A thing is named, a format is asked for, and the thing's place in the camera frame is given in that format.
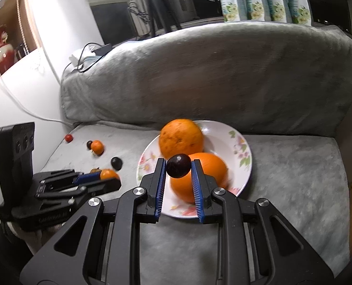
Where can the small kumquat orange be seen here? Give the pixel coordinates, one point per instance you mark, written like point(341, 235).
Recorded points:
point(107, 174)

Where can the grey sofa back cushion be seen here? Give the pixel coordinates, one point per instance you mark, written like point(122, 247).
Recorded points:
point(261, 78)

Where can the dark plum beside mandarin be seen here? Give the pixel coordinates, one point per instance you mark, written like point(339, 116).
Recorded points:
point(89, 145)

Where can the red cherry tomato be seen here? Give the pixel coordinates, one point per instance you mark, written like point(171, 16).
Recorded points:
point(68, 138)

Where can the floral white plate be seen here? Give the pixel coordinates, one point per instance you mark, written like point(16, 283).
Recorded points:
point(219, 139)

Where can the dark plum on seat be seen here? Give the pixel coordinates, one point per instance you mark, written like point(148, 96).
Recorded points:
point(116, 163)

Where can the small mandarin orange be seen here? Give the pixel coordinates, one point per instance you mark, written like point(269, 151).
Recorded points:
point(97, 147)

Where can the dark plum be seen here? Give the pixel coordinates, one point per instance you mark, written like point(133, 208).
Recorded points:
point(89, 145)
point(178, 166)
point(116, 163)

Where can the speckled large orange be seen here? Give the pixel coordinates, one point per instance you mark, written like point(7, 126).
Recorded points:
point(180, 136)

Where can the brown longan fruit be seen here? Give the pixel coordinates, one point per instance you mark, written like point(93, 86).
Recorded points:
point(95, 170)

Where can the smooth large orange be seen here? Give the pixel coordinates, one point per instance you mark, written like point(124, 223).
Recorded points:
point(212, 166)

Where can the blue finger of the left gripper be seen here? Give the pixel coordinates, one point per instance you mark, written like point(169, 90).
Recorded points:
point(87, 178)

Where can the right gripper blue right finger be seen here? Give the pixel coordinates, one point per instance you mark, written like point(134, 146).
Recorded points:
point(201, 191)

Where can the black tracking camera mount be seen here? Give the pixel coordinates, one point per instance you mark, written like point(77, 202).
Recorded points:
point(16, 166)

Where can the red white ceramic jar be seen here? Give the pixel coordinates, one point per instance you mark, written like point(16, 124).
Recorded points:
point(7, 52)

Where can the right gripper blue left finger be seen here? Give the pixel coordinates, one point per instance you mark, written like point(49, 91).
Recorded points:
point(156, 191)

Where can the black tripod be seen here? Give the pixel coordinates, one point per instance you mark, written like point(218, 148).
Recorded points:
point(159, 11)

